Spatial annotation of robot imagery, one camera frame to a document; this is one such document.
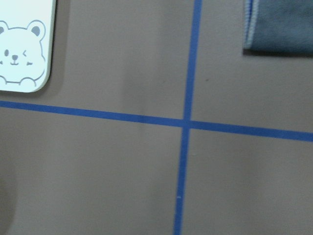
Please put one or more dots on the cream bear print tray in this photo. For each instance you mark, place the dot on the cream bear print tray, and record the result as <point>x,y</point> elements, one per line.
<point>26,38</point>

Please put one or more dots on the folded grey cloth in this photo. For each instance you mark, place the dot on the folded grey cloth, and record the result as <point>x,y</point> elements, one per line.
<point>279,26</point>

